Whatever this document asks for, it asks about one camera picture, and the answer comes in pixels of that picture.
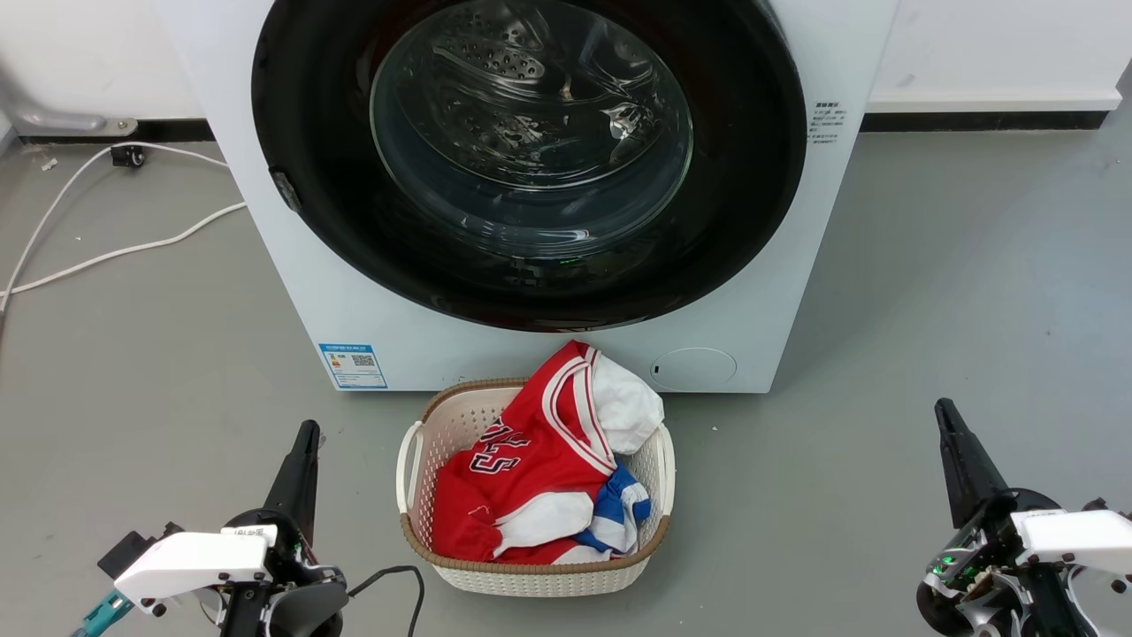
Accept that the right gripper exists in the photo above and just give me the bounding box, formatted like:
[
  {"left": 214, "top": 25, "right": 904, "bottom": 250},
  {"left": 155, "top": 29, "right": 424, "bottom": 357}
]
[{"left": 916, "top": 398, "right": 1099, "bottom": 637}]

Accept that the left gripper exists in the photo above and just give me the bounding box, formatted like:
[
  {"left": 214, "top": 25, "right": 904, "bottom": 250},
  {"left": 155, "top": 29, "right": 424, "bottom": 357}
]
[{"left": 221, "top": 421, "right": 350, "bottom": 637}]

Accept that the black round washer door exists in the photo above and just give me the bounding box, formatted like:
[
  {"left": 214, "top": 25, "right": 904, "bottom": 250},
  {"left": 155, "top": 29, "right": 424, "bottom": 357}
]
[{"left": 251, "top": 0, "right": 807, "bottom": 334}]

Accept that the white front-load washing machine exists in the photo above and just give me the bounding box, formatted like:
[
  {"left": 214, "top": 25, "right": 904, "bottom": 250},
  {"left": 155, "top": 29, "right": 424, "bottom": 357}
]
[{"left": 155, "top": 0, "right": 901, "bottom": 395}]

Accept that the blue energy label sticker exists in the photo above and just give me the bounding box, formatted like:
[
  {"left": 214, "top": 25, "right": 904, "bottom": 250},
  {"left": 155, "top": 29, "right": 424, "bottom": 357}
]
[{"left": 318, "top": 343, "right": 388, "bottom": 390}]

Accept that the red basketball jersey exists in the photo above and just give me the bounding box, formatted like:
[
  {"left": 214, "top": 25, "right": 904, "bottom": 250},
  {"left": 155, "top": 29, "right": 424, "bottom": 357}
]
[{"left": 431, "top": 341, "right": 620, "bottom": 565}]

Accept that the cream plastic laundry basket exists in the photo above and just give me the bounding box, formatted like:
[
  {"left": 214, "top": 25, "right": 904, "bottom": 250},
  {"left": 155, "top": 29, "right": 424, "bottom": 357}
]
[{"left": 396, "top": 378, "right": 677, "bottom": 598}]

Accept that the round white filter cover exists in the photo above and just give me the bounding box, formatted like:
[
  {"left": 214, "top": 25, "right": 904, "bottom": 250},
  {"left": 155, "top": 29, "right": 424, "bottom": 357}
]
[{"left": 650, "top": 347, "right": 738, "bottom": 392}]

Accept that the blue white striped garment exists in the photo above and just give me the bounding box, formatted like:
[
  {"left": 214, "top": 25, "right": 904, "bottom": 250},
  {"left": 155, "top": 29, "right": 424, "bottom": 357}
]
[{"left": 573, "top": 462, "right": 653, "bottom": 556}]

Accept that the teal cable connector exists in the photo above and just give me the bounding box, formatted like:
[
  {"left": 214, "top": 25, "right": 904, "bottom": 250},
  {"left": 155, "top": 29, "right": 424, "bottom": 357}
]
[{"left": 71, "top": 591, "right": 134, "bottom": 637}]

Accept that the white power cable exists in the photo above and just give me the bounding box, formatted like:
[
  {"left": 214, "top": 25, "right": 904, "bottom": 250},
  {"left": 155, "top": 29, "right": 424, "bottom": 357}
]
[
  {"left": 0, "top": 142, "right": 231, "bottom": 315},
  {"left": 0, "top": 202, "right": 249, "bottom": 297}
]

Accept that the grey metal floor bracket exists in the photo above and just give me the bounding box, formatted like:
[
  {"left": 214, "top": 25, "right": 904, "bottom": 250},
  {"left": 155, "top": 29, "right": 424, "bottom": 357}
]
[{"left": 0, "top": 80, "right": 138, "bottom": 138}]

